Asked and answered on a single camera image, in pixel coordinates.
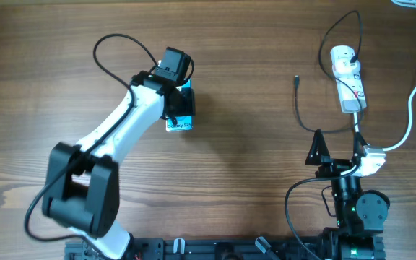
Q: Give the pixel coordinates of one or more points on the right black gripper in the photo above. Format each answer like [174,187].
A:
[336,165]

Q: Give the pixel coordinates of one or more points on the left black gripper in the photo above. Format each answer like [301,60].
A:
[188,107]

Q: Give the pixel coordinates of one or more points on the Galaxy S25 smartphone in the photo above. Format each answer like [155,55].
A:
[183,123]

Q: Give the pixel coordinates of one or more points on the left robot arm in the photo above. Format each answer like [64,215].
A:
[82,183]

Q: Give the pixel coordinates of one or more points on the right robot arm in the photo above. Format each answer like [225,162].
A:
[360,214]

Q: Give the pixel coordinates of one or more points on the white USB charger plug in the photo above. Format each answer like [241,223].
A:
[344,66]

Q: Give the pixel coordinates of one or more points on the white power strip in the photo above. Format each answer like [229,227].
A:
[350,87]

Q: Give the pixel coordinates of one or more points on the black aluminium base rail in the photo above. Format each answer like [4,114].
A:
[311,248]

